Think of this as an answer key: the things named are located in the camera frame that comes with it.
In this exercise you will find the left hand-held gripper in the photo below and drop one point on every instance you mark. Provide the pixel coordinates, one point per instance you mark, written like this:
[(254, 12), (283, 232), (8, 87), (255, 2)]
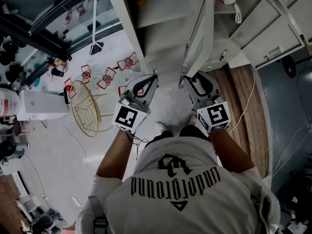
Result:
[(125, 117)]

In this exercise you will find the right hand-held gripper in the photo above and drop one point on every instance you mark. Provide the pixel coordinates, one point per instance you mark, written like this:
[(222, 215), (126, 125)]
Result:
[(215, 116)]

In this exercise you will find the grey metal locker door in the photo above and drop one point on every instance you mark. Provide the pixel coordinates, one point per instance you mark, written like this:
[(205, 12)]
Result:
[(195, 45), (301, 8), (263, 33)]

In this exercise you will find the white metal locker cabinet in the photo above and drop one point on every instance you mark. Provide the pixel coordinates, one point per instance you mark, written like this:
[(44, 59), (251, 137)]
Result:
[(161, 38)]

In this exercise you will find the person's right forearm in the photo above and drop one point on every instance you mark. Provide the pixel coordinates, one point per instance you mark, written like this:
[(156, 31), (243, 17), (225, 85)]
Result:
[(229, 152)]

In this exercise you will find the person's left forearm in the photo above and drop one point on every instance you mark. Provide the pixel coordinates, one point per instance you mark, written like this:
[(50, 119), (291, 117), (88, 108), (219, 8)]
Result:
[(114, 155)]

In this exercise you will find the person's right white shoe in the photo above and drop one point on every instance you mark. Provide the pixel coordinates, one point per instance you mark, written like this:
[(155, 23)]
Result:
[(192, 119)]

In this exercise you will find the person's white shoe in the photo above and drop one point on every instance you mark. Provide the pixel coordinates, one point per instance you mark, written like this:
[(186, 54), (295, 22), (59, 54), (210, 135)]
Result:
[(192, 119), (162, 127)]

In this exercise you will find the person's left white shoe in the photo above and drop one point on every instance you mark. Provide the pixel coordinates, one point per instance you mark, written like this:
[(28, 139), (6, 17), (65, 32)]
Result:
[(162, 127)]

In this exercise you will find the person's black shorts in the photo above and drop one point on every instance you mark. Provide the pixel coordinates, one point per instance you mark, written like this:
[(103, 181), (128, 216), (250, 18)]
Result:
[(195, 131)]

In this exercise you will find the large white block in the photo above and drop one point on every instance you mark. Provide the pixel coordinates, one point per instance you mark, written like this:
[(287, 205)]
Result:
[(241, 62)]

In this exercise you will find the white pole stand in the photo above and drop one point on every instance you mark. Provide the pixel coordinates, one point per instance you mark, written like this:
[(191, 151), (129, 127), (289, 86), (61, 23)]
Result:
[(96, 49)]

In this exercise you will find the wooden slat platform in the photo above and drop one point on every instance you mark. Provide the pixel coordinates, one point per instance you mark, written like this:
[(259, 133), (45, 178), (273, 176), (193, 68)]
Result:
[(256, 130)]

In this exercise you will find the dark bottle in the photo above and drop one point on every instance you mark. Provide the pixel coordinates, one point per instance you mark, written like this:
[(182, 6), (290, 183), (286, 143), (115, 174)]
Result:
[(57, 71)]

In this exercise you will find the yellow red can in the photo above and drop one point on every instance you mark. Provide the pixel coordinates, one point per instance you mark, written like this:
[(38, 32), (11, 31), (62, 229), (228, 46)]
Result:
[(60, 62)]

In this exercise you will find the white printed tag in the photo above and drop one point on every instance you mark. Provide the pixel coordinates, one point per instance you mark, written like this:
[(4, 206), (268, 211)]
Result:
[(238, 13)]

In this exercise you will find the white flat box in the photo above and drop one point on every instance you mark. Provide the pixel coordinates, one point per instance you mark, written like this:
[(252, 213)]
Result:
[(41, 105)]

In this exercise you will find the person's white printed t-shirt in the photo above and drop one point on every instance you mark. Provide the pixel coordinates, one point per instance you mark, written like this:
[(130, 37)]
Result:
[(180, 203)]

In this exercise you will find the white power strip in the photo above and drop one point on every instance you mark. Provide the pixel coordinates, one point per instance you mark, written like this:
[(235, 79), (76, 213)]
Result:
[(76, 201)]

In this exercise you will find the small wooden stool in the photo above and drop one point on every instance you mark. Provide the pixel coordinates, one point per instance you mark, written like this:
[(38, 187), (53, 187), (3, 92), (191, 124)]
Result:
[(17, 128)]

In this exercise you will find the clear plastic jug red label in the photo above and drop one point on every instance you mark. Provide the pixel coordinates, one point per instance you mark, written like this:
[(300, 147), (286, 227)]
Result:
[(7, 103)]

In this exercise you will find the black round fan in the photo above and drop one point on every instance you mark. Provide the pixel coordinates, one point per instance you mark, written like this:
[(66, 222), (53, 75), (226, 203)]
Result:
[(8, 149)]

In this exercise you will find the black pedestal fan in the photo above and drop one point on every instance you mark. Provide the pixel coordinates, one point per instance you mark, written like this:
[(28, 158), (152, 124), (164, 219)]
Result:
[(290, 68)]

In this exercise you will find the black metal window frame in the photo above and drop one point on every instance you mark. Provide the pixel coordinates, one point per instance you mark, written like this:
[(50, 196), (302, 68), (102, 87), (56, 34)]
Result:
[(36, 39)]

